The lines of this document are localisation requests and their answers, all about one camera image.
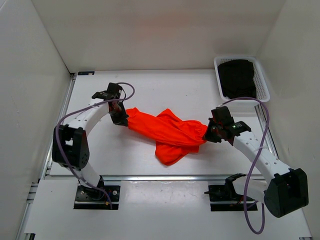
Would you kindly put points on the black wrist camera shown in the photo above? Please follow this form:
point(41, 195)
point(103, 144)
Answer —
point(220, 113)
point(113, 91)

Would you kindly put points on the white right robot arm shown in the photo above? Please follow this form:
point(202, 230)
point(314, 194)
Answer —
point(284, 190)

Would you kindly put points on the orange shorts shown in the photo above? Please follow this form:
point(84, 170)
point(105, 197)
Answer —
point(174, 138)

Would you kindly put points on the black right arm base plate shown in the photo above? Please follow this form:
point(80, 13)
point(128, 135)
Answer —
point(223, 197)

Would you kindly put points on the white perforated plastic basket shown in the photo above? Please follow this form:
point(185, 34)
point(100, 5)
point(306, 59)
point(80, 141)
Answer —
point(258, 79)

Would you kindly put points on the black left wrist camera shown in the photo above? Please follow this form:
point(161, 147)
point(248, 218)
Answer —
point(113, 91)

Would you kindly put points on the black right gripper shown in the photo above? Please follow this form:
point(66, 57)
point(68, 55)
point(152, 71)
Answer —
point(208, 136)

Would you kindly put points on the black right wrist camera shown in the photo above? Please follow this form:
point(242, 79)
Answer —
point(220, 113)

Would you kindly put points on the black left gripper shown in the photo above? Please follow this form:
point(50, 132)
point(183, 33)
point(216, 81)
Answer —
point(122, 120)

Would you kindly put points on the black folded shorts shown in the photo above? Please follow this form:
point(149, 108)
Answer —
point(237, 79)

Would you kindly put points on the dark corner label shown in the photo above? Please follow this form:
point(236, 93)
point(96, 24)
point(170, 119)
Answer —
point(86, 73)

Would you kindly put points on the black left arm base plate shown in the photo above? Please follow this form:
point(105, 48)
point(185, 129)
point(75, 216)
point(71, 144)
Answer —
point(91, 199)

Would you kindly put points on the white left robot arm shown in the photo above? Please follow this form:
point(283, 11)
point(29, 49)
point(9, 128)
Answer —
point(70, 147)

